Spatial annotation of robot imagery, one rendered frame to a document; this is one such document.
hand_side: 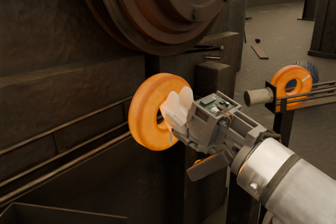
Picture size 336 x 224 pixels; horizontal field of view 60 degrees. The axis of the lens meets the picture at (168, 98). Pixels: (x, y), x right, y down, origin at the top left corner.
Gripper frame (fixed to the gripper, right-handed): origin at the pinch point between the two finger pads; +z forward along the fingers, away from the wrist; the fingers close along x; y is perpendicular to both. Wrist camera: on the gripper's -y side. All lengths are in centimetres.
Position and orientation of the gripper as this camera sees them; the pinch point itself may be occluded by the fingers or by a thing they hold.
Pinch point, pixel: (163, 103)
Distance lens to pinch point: 57.5
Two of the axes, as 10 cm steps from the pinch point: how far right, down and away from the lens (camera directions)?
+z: -6.8, -5.1, 5.3
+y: 1.9, -8.2, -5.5
